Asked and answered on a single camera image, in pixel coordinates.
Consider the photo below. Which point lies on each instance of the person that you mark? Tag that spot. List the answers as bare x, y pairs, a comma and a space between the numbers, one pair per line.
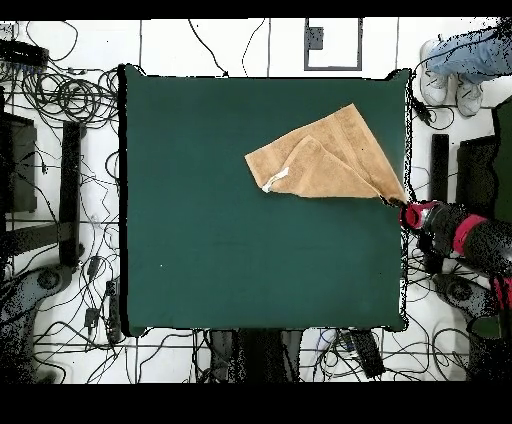
468, 60

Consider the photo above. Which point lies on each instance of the black flat device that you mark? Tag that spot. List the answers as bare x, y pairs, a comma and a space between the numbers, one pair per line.
24, 54

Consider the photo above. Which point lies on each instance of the gray chair base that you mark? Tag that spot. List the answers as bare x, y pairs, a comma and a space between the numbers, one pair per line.
24, 292
460, 290

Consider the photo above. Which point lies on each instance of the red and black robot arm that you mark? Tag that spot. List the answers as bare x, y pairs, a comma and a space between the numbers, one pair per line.
480, 244

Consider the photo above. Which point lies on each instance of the black box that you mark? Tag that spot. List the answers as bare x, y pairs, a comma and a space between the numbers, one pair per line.
476, 176
20, 168

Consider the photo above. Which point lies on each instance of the tan terry towel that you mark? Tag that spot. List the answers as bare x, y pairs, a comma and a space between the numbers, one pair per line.
340, 160

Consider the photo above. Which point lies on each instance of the black power strip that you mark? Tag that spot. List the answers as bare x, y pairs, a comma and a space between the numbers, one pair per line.
368, 354
114, 316

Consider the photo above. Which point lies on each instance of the dark green table cloth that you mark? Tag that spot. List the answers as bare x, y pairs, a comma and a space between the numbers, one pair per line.
200, 260

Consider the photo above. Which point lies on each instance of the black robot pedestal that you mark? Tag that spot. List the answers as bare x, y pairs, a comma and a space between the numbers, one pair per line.
256, 356

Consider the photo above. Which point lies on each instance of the black stand base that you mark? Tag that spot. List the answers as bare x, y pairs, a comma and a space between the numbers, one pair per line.
70, 192
439, 172

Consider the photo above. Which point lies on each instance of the gray floor hatch frame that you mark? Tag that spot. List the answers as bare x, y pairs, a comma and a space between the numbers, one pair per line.
332, 68

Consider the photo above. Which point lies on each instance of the black power adapter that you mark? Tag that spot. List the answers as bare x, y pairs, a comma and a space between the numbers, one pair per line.
420, 110
93, 266
91, 316

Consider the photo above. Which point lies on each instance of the gray floor socket box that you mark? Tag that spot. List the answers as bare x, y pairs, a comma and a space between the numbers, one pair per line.
315, 38

